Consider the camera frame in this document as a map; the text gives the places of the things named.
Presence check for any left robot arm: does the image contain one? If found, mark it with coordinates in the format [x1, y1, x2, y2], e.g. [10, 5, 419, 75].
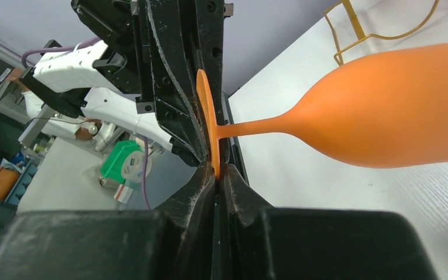
[19, 1, 235, 167]

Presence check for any orange box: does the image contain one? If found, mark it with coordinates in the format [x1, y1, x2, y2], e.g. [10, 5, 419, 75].
[0, 167, 20, 201]

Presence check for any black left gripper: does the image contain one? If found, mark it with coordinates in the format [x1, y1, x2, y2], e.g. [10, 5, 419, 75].
[71, 1, 248, 181]

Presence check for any gold wire glass rack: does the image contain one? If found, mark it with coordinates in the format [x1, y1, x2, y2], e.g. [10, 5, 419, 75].
[323, 0, 440, 67]

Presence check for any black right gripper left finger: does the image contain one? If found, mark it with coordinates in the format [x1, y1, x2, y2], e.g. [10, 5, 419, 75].
[0, 162, 216, 280]

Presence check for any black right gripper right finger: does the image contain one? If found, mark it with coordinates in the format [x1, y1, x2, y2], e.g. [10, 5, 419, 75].
[219, 164, 438, 279]

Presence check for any green tape dispenser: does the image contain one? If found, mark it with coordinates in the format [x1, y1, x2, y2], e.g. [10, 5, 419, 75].
[100, 140, 152, 184]

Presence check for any orange wine glass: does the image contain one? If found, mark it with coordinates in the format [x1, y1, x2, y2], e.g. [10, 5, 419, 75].
[196, 43, 448, 176]

